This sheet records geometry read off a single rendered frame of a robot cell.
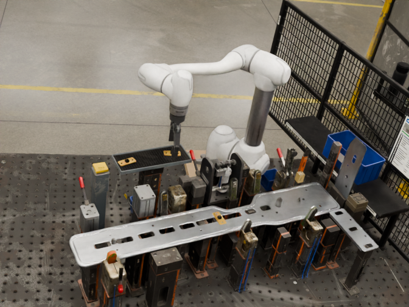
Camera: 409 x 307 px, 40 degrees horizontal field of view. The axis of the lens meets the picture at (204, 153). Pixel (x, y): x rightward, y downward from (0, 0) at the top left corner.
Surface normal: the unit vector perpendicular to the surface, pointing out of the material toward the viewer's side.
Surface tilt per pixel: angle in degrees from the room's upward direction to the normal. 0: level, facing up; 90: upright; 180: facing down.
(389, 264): 0
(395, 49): 89
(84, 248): 0
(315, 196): 0
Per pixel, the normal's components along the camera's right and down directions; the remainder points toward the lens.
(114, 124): 0.15, -0.80
